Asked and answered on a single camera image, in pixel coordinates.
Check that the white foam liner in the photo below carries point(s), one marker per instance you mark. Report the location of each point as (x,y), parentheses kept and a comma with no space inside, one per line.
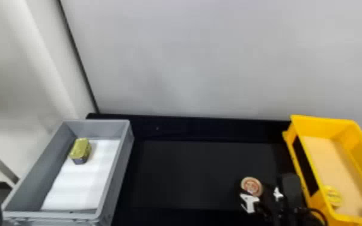
(83,183)

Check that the yellow crate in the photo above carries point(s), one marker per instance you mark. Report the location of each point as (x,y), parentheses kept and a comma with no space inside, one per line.
(357,148)

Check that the yellow rectangular tin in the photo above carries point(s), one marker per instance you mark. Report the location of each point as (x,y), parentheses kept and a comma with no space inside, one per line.
(80,150)

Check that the grey crate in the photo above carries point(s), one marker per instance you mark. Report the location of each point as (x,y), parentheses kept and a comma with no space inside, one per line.
(26,189)

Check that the round yellow can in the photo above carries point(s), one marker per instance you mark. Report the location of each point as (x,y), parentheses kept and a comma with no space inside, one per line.
(251,185)

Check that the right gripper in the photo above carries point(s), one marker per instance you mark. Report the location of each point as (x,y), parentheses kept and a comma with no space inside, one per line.
(271,212)

